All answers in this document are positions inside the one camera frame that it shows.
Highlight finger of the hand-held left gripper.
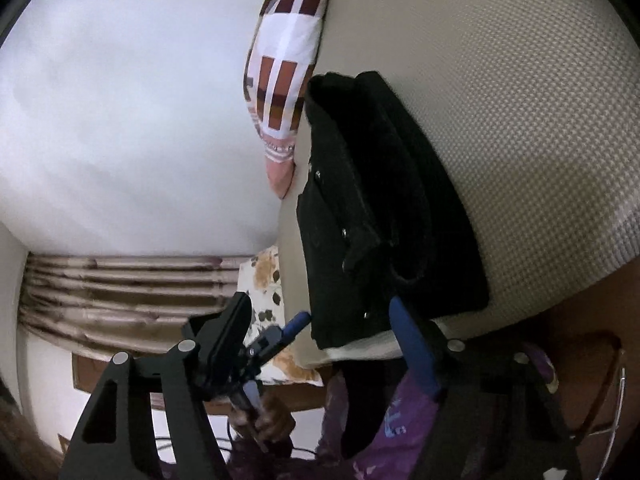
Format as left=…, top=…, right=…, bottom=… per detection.
left=249, top=312, right=314, bottom=362

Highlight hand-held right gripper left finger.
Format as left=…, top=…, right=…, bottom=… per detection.
left=59, top=292, right=253, bottom=480

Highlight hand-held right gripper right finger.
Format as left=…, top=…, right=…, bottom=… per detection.
left=389, top=295, right=585, bottom=480

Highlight black pants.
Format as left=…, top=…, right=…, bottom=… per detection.
left=296, top=71, right=491, bottom=351

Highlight person's left hand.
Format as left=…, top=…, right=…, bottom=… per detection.
left=232, top=392, right=297, bottom=455

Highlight white floral pillow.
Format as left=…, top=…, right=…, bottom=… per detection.
left=235, top=245, right=326, bottom=387

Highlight striped beige curtain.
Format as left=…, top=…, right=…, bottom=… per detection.
left=17, top=252, right=256, bottom=347

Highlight beige woven mattress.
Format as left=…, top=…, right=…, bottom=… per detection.
left=277, top=0, right=640, bottom=367

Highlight plaid brown white pillow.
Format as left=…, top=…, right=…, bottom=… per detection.
left=243, top=0, right=335, bottom=200

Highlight thin metal wire loop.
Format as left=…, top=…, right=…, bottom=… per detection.
left=570, top=332, right=629, bottom=443

